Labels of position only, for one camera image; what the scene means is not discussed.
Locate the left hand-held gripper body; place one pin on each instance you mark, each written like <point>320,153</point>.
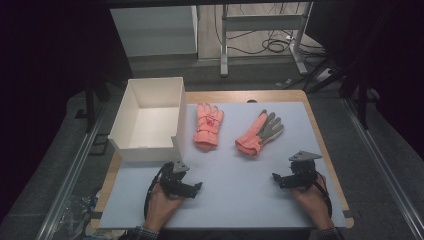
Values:
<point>171,181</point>

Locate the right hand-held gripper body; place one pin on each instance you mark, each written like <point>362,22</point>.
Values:
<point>304,175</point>

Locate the pink glove with grey palm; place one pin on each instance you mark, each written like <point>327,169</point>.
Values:
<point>254,138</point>

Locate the white box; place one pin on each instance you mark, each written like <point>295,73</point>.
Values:
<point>151,125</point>

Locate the person's left hand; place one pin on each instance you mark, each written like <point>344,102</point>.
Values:
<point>161,208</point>

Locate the person's right hand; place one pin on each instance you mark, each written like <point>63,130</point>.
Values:
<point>313,203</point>

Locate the pale blue table mat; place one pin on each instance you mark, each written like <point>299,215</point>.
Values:
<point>233,186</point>

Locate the black tape piece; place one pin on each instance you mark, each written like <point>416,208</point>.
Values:
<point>348,214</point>
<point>96,215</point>

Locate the black metal stand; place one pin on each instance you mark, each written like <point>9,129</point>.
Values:
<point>362,103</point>
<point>90,110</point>

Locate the clear plastic bag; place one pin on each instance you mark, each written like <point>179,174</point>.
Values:
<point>77,216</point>

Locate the white power strip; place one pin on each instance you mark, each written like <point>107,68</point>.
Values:
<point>324,75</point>

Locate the white cabinet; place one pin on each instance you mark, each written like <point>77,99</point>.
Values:
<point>153,31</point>

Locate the aluminium rail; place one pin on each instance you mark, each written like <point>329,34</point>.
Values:
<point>71,180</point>
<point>383,166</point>

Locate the grey metal desk frame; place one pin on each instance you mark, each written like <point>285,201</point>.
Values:
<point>263,22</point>

